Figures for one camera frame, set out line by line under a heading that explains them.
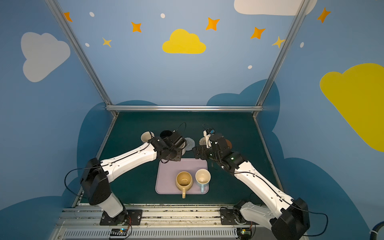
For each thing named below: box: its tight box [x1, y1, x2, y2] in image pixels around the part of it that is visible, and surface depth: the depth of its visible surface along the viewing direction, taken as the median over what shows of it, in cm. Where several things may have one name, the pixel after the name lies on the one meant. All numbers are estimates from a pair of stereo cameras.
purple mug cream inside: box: [140, 131, 155, 143], surface depth 100 cm
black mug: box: [159, 130, 173, 139], surface depth 98 cm
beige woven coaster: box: [199, 137, 207, 146], surface depth 106 cm
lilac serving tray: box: [155, 158, 209, 194], surface depth 87 cm
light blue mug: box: [195, 168, 211, 194], surface depth 82 cm
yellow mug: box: [175, 171, 194, 199], surface depth 81 cm
